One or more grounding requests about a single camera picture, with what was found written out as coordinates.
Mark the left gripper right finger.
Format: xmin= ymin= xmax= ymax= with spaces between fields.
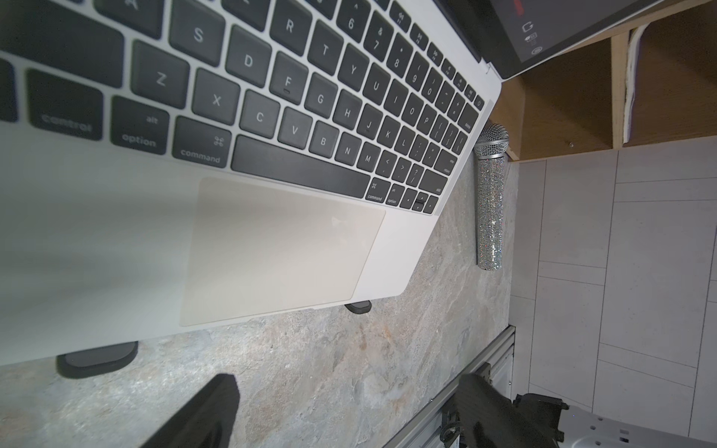
xmin=454 ymin=374 xmax=546 ymax=447

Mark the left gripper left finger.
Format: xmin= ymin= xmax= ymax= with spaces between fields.
xmin=142 ymin=373 xmax=240 ymax=447

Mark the silver laptop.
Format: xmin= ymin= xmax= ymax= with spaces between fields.
xmin=1 ymin=0 xmax=651 ymax=365

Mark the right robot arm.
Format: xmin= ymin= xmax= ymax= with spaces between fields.
xmin=513 ymin=393 xmax=716 ymax=448

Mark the wooden shelf unit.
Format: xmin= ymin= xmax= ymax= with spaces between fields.
xmin=490 ymin=1 xmax=716 ymax=162

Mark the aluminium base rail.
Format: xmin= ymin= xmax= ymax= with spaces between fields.
xmin=385 ymin=326 xmax=515 ymax=447

